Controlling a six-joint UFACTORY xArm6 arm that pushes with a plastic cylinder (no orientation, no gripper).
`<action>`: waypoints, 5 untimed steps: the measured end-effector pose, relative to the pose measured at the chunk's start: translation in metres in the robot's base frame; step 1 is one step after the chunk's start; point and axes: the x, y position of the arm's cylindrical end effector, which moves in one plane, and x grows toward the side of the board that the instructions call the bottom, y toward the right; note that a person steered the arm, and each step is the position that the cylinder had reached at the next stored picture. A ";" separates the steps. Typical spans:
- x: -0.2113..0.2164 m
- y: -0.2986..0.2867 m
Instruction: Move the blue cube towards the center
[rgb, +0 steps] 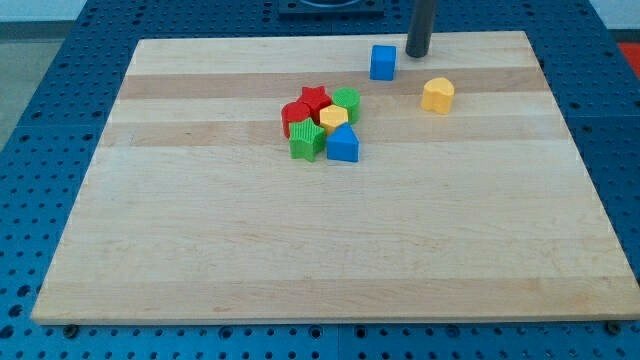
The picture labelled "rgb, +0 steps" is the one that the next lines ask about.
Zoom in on large wooden board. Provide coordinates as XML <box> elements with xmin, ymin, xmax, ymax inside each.
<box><xmin>31</xmin><ymin>31</ymin><xmax>639</xmax><ymax>325</ymax></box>

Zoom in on yellow heart block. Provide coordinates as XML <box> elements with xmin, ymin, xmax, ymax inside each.
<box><xmin>420</xmin><ymin>77</ymin><xmax>455</xmax><ymax>114</ymax></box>

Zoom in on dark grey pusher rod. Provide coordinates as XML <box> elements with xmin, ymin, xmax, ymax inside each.
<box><xmin>405</xmin><ymin>0</ymin><xmax>437</xmax><ymax>58</ymax></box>

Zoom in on blue cube block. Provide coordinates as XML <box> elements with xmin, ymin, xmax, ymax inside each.
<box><xmin>369</xmin><ymin>45</ymin><xmax>396</xmax><ymax>81</ymax></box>

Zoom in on green cylinder block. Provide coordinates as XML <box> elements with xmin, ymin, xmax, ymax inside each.
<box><xmin>331</xmin><ymin>87</ymin><xmax>361</xmax><ymax>124</ymax></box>

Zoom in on red star block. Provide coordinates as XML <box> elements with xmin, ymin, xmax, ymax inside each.
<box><xmin>297</xmin><ymin>86</ymin><xmax>332</xmax><ymax>125</ymax></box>

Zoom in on blue triangle block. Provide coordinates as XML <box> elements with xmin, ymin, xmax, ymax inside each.
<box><xmin>326</xmin><ymin>123</ymin><xmax>360</xmax><ymax>162</ymax></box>

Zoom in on red cylinder block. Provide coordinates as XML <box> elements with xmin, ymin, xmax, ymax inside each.
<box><xmin>281</xmin><ymin>102</ymin><xmax>311</xmax><ymax>138</ymax></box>

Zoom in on green star block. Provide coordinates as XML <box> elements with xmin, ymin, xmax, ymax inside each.
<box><xmin>289</xmin><ymin>118</ymin><xmax>326</xmax><ymax>162</ymax></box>

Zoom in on yellow hexagon block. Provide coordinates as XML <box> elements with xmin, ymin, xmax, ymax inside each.
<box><xmin>319</xmin><ymin>105</ymin><xmax>348</xmax><ymax>136</ymax></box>

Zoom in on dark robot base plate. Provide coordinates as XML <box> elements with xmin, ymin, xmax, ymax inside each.
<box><xmin>276</xmin><ymin>0</ymin><xmax>385</xmax><ymax>18</ymax></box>

